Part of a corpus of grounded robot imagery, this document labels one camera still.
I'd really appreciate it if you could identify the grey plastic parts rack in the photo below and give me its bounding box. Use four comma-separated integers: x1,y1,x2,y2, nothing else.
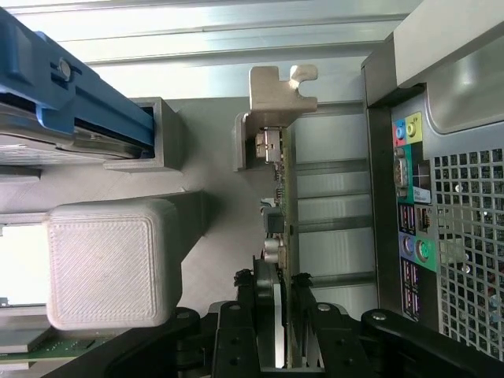
0,96,284,378

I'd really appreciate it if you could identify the green RAM stick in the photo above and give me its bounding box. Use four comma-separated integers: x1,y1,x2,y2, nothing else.
23,336,109,361

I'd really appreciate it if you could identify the silver CPU chip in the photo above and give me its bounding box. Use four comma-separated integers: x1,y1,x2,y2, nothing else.
0,224,49,306

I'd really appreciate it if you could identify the hard disk in blue caddy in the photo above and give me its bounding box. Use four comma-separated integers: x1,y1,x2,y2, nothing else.
0,0,155,166

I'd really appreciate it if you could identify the black open PC case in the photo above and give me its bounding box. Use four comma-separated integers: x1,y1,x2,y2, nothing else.
360,0,504,355

